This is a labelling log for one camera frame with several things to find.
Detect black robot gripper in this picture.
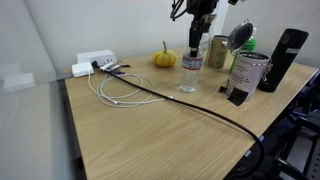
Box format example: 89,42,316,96
187,0,219,57

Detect clear plastic water bottle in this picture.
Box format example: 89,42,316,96
180,48,203,93

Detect olive green tin can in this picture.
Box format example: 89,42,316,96
207,35,228,69

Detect small yellow pumpkin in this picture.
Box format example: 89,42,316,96
153,41,177,67

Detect green plastic bottle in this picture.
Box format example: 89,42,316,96
228,27,257,74

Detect white canister with hinged lid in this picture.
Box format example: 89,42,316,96
226,18,272,102

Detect black tape piece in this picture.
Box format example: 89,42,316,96
228,88,248,106

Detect tall black cylinder speaker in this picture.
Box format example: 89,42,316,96
258,28,309,92

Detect silver connector plug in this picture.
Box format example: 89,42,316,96
100,63,119,72

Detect white power strip box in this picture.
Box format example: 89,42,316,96
76,50,118,66

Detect white power adapter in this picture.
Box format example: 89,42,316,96
71,62,94,77

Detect thick black cable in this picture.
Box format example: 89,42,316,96
91,60,266,178

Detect white coiled cable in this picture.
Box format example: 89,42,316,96
87,73,174,108

